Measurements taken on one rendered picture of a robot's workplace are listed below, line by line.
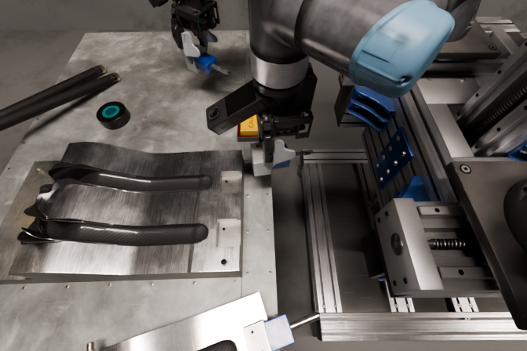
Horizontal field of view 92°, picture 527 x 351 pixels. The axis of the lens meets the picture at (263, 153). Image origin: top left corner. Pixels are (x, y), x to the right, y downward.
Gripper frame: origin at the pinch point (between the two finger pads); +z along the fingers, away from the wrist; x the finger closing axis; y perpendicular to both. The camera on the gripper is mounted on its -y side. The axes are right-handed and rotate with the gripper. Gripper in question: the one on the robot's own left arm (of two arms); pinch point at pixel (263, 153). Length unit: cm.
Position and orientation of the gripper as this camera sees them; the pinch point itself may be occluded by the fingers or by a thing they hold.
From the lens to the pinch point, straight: 51.5
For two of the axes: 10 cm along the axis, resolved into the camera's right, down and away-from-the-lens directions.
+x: -1.7, -8.3, 5.3
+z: 0.0, 5.4, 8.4
